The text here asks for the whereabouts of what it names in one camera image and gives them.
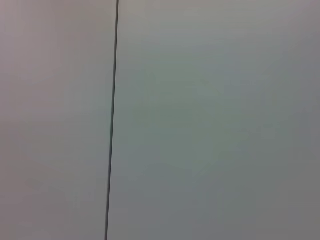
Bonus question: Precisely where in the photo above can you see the dark wall panel seam strip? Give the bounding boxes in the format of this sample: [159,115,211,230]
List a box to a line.
[104,0,120,240]

